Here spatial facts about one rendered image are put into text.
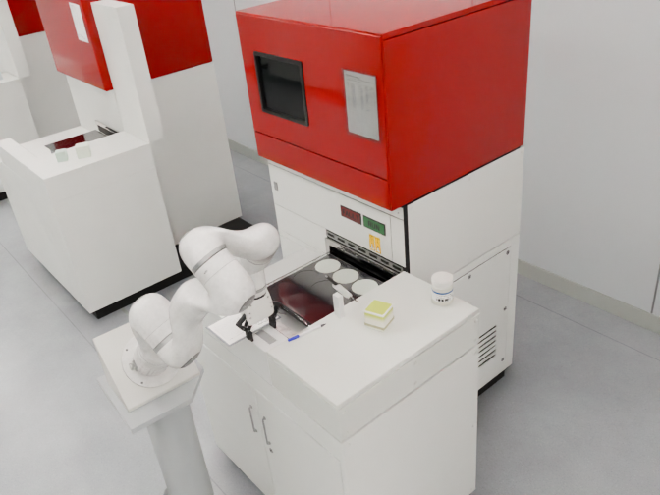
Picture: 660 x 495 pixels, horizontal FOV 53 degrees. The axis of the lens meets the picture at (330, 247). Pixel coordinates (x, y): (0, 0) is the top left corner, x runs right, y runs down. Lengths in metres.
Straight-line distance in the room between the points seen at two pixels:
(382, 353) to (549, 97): 1.99
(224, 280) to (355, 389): 0.58
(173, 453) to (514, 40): 1.90
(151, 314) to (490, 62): 1.44
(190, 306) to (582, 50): 2.41
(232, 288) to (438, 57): 1.10
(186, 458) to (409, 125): 1.39
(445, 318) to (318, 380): 0.48
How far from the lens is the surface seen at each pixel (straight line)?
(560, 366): 3.51
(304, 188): 2.71
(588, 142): 3.58
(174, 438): 2.41
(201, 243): 1.56
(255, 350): 2.17
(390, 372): 1.99
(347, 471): 2.08
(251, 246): 1.61
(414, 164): 2.27
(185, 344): 1.83
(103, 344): 2.28
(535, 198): 3.88
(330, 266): 2.59
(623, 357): 3.64
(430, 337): 2.09
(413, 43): 2.15
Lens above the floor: 2.27
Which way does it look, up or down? 30 degrees down
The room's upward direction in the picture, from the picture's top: 6 degrees counter-clockwise
